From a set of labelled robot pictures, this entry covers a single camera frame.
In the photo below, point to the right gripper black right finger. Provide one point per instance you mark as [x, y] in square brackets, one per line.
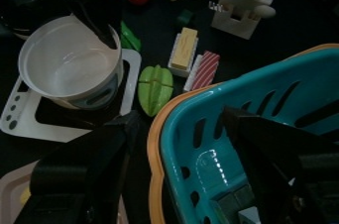
[288, 168]

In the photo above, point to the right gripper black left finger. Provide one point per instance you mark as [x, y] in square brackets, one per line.
[79, 175]

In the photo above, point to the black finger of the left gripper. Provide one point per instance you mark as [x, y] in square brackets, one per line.
[99, 24]

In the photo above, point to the white toy pot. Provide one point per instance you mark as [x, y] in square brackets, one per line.
[66, 66]

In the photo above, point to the green toy pepper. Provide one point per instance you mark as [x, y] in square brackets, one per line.
[130, 38]

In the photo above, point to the yellow toy corn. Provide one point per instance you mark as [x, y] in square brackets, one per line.
[26, 195]

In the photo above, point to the grey toy piece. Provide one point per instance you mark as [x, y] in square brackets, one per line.
[234, 201]

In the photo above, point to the teal basket orange rim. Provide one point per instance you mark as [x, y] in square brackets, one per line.
[208, 168]

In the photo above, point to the white toy stove black top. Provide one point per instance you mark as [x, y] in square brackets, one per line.
[27, 125]

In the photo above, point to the small dark green cube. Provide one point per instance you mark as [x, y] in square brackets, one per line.
[186, 17]

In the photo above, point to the yellow toy butter white base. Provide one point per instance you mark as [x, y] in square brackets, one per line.
[185, 49]

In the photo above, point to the light green sliced toy vegetable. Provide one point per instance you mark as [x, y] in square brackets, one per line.
[154, 90]

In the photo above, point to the red striped toy bacon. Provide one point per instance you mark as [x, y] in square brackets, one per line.
[204, 71]

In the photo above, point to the white toy knife block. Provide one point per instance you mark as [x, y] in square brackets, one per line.
[238, 6]

